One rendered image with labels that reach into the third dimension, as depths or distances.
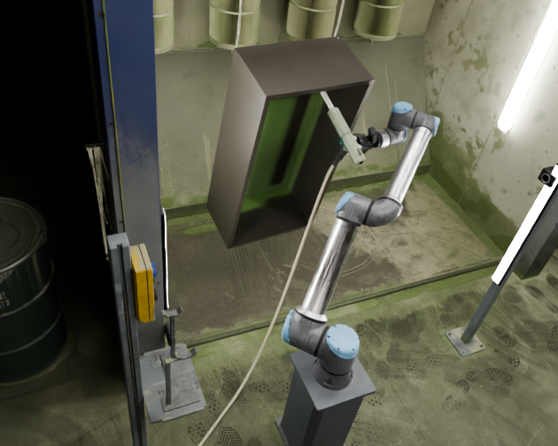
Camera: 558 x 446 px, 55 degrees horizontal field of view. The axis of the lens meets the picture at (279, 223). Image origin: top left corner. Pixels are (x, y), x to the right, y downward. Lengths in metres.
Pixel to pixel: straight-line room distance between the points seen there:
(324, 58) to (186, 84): 1.53
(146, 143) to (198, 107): 2.02
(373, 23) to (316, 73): 1.60
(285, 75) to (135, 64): 0.89
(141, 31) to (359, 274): 2.56
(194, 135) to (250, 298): 1.27
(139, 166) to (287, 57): 0.97
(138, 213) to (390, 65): 3.04
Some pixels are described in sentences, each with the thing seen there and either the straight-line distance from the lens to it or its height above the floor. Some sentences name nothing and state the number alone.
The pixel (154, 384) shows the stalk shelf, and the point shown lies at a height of 0.79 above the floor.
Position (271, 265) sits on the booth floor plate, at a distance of 3.82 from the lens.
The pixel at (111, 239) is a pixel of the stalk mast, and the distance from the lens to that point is 1.67.
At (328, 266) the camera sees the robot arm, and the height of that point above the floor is 1.11.
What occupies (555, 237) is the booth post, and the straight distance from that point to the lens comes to 4.28.
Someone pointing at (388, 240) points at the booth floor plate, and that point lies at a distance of 4.24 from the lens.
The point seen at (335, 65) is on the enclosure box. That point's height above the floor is 1.66.
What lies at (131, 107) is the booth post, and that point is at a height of 1.80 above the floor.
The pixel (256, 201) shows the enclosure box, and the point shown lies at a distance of 3.57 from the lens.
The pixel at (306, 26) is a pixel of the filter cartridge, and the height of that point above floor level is 1.38.
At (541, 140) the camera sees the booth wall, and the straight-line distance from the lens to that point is 4.12.
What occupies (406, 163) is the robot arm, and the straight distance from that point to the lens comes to 2.52.
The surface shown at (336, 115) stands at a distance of 2.60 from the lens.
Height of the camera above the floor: 2.79
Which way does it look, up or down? 42 degrees down
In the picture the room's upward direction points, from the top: 9 degrees clockwise
